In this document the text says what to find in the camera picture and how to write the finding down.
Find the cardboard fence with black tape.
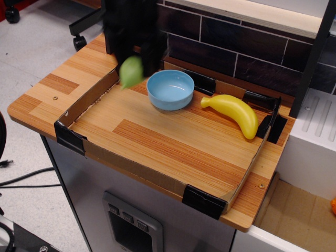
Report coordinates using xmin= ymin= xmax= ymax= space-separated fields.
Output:
xmin=55 ymin=70 xmax=287 ymax=229

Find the black power cable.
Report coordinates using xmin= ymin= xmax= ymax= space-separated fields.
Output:
xmin=0 ymin=159 xmax=61 ymax=188

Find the light blue plastic bowl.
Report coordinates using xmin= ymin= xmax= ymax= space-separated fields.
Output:
xmin=146 ymin=70 xmax=195 ymax=111

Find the white toy sink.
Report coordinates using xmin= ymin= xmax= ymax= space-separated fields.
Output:
xmin=277 ymin=89 xmax=335 ymax=200

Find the black braided hose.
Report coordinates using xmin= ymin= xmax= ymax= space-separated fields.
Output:
xmin=0 ymin=220 xmax=14 ymax=252

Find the black chair base with casters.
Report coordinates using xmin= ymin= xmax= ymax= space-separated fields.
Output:
xmin=69 ymin=8 xmax=103 ymax=51

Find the green toy pear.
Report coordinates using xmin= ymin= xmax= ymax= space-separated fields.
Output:
xmin=119 ymin=56 xmax=145 ymax=90

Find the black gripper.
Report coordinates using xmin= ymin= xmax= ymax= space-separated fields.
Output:
xmin=103 ymin=1 xmax=167 ymax=77

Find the yellow toy banana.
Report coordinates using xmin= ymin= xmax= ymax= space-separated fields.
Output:
xmin=200 ymin=94 xmax=259 ymax=140

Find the grey toy oven control panel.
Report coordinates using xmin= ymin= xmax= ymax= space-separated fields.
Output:
xmin=102 ymin=191 xmax=164 ymax=251

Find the orange toy fruit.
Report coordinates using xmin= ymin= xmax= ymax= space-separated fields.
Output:
xmin=330 ymin=198 xmax=336 ymax=215

